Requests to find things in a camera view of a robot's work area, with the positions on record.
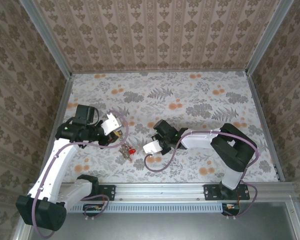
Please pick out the metal keyring with keys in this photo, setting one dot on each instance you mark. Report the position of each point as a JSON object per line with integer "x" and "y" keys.
{"x": 125, "y": 152}

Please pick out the red key tag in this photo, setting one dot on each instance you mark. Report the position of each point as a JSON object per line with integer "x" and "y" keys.
{"x": 132, "y": 151}

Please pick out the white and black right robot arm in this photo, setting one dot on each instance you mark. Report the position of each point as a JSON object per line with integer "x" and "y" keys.
{"x": 200, "y": 138}

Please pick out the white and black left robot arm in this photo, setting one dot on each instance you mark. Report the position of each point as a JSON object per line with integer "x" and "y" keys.
{"x": 55, "y": 170}

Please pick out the floral patterned table cover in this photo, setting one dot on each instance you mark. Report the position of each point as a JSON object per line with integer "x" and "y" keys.
{"x": 140, "y": 85}

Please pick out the grey metal sheet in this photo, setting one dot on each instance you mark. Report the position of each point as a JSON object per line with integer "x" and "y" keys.
{"x": 165, "y": 227}

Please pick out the aluminium frame rail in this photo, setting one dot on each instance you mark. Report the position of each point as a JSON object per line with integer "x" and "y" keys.
{"x": 257, "y": 100}
{"x": 60, "y": 110}
{"x": 160, "y": 71}

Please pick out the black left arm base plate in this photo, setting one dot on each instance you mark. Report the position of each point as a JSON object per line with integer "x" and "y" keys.
{"x": 110, "y": 192}

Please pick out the aluminium mounting rail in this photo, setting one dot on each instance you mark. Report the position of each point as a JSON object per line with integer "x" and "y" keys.
{"x": 160, "y": 192}

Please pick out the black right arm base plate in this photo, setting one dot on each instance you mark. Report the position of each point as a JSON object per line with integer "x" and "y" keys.
{"x": 211, "y": 192}

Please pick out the aluminium frame post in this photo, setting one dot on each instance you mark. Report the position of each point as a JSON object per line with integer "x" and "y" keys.
{"x": 46, "y": 40}
{"x": 267, "y": 37}

